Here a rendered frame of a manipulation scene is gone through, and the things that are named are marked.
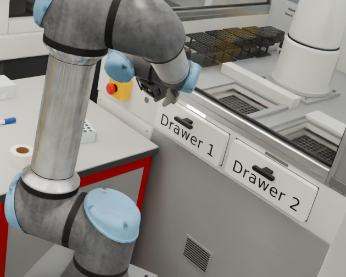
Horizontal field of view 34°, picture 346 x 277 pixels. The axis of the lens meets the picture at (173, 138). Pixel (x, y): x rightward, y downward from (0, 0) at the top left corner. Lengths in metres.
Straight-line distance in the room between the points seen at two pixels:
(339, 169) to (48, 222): 0.76
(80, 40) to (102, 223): 0.34
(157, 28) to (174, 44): 0.06
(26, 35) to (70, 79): 1.26
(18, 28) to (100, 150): 0.66
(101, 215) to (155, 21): 0.38
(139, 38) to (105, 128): 1.01
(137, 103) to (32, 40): 0.55
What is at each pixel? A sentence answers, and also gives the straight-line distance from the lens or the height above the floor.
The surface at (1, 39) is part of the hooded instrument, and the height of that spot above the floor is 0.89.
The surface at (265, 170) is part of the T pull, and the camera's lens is 1.58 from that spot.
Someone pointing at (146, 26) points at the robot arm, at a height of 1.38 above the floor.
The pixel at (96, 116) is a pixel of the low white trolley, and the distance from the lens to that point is 2.00.
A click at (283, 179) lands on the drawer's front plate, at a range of 1.59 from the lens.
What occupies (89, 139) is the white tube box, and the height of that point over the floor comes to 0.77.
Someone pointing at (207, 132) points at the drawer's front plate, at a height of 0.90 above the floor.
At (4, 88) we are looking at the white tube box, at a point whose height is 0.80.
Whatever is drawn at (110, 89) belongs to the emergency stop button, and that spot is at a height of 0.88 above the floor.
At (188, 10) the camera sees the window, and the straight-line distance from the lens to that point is 1.76.
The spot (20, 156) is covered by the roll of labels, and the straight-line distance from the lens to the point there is 1.64.
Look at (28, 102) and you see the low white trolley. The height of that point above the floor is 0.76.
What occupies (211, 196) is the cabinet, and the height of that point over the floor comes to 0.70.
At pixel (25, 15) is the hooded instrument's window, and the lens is 2.26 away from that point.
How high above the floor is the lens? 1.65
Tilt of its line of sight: 27 degrees down
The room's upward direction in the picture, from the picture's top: 13 degrees clockwise
